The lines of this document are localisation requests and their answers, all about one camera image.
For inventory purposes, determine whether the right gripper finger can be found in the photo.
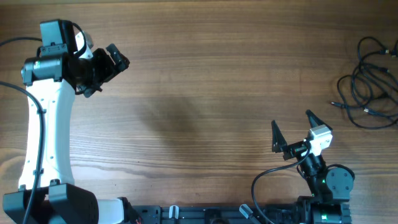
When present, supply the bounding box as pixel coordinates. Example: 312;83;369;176
271;120;287;153
305;110;333;131

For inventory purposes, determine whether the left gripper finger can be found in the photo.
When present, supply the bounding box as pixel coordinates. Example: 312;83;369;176
83;83;103;98
106;44;130;72

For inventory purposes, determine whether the thick black usb cable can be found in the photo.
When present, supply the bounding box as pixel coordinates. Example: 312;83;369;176
349;36;398;130

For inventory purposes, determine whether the thin black usb cable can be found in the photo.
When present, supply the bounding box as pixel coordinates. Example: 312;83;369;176
330;40;398;119

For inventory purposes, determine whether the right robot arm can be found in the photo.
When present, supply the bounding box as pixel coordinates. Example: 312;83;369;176
264;110;355;223

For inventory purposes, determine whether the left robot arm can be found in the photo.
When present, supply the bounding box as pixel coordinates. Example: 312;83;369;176
2;19;141;223

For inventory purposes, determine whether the right camera black cable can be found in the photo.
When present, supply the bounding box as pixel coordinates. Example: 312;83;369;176
251;146;312;224

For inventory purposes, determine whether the camera black cable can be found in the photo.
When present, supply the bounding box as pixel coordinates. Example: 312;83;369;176
251;146;312;224
0;22;88;224

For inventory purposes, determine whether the left camera black cable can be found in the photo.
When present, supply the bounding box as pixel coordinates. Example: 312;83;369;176
0;22;88;224

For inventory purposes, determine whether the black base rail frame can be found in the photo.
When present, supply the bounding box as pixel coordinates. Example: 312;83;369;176
124;202;352;224

